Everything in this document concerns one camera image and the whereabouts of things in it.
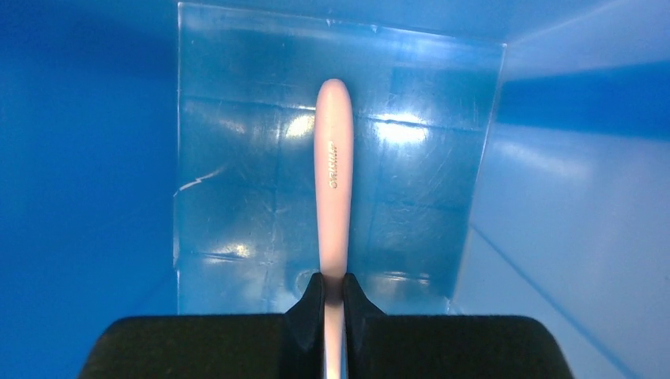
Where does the pink toothbrush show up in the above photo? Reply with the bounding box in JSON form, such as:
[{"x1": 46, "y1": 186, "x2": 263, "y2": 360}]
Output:
[{"x1": 314, "y1": 79, "x2": 353, "y2": 378}]

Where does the blue plastic divided bin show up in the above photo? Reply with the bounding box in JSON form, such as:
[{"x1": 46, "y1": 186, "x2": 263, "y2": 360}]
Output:
[{"x1": 1, "y1": 1, "x2": 669, "y2": 378}]

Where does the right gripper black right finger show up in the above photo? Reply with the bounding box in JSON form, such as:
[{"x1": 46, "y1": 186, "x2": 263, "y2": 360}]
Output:
[{"x1": 342, "y1": 273, "x2": 573, "y2": 378}]

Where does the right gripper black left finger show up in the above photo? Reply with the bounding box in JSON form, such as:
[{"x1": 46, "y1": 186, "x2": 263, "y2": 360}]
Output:
[{"x1": 78, "y1": 273, "x2": 326, "y2": 378}]

